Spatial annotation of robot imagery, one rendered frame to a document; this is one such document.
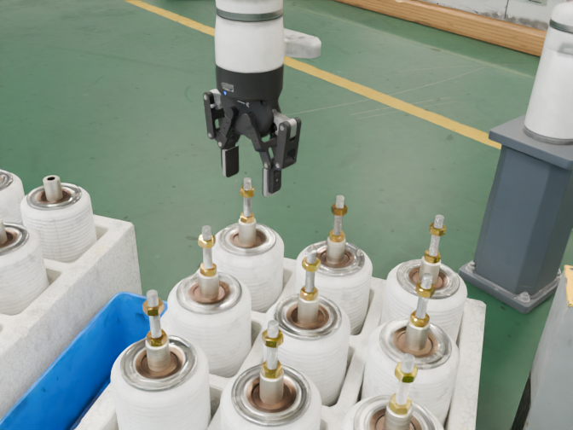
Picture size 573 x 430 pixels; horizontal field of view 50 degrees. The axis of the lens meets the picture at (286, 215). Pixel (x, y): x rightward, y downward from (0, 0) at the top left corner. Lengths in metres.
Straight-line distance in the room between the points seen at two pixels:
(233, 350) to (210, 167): 0.87
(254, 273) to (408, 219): 0.64
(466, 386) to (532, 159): 0.44
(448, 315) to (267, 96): 0.32
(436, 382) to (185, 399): 0.25
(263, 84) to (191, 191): 0.79
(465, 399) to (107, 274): 0.53
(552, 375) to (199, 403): 0.37
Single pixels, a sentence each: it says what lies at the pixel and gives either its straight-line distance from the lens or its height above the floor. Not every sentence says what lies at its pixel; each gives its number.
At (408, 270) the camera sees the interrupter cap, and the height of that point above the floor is 0.25.
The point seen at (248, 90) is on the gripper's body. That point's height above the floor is 0.47.
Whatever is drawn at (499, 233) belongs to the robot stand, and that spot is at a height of 0.12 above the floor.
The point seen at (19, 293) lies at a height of 0.20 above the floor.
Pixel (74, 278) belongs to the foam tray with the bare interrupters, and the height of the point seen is 0.18.
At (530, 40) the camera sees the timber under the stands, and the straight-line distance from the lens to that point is 2.69.
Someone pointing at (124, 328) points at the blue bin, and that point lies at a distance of 0.98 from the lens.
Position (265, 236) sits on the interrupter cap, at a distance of 0.81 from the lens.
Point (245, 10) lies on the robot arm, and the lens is 0.65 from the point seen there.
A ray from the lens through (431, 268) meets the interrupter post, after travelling 0.74.
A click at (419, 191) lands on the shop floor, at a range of 1.48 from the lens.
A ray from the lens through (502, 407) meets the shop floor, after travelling 0.99.
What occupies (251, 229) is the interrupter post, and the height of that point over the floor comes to 0.27.
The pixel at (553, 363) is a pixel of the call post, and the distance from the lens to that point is 0.73.
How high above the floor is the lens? 0.70
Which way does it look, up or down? 31 degrees down
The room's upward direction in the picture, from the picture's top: 2 degrees clockwise
